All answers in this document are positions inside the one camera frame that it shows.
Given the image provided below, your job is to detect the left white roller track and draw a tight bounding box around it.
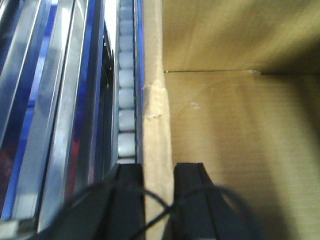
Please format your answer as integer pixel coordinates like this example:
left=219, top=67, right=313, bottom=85
left=111, top=0, right=143, bottom=164

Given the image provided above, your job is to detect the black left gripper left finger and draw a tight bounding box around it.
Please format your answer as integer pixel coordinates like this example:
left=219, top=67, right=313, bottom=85
left=37, top=163, right=145, bottom=240

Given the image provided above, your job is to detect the thin black cable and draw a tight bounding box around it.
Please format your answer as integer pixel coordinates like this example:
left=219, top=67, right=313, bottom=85
left=28, top=181, right=241, bottom=240

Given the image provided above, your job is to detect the brown cardboard carton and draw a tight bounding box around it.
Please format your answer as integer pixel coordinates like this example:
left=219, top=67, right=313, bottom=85
left=142, top=0, right=320, bottom=240

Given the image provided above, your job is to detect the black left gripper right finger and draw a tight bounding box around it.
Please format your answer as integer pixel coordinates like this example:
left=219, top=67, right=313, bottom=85
left=162, top=162, right=250, bottom=240

